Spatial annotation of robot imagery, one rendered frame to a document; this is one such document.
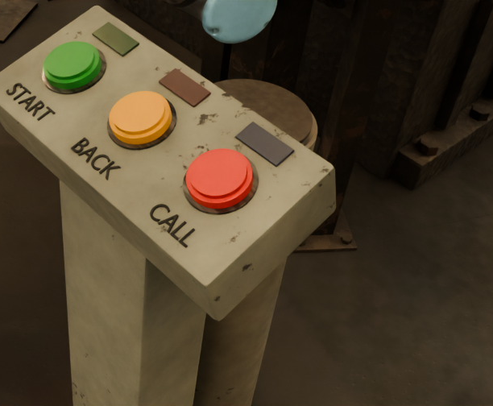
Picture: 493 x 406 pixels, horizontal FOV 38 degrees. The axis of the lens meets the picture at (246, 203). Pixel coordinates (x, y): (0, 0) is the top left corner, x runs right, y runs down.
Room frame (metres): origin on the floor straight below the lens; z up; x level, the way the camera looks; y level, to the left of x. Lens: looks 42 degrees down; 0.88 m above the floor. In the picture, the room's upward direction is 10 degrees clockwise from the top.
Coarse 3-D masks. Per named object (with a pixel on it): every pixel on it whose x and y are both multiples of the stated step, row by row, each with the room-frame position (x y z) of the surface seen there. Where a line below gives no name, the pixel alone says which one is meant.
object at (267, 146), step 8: (248, 128) 0.36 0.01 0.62; (256, 128) 0.36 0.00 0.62; (240, 136) 0.36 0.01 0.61; (248, 136) 0.36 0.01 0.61; (256, 136) 0.36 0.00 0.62; (264, 136) 0.36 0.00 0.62; (272, 136) 0.36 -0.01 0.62; (248, 144) 0.35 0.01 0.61; (256, 144) 0.35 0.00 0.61; (264, 144) 0.35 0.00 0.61; (272, 144) 0.35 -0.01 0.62; (280, 144) 0.35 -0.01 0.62; (256, 152) 0.35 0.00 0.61; (264, 152) 0.35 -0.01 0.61; (272, 152) 0.35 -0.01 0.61; (280, 152) 0.35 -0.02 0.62; (288, 152) 0.35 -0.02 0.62; (272, 160) 0.34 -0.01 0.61; (280, 160) 0.34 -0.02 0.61
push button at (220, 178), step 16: (208, 160) 0.33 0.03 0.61; (224, 160) 0.33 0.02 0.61; (240, 160) 0.33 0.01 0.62; (192, 176) 0.32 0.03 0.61; (208, 176) 0.32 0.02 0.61; (224, 176) 0.32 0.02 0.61; (240, 176) 0.32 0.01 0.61; (192, 192) 0.31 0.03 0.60; (208, 192) 0.31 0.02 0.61; (224, 192) 0.31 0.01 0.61; (240, 192) 0.31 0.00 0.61
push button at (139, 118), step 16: (128, 96) 0.38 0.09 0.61; (144, 96) 0.38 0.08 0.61; (160, 96) 0.38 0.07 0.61; (112, 112) 0.37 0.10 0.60; (128, 112) 0.37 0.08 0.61; (144, 112) 0.37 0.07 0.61; (160, 112) 0.37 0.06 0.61; (112, 128) 0.36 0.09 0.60; (128, 128) 0.36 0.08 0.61; (144, 128) 0.36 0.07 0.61; (160, 128) 0.36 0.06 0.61
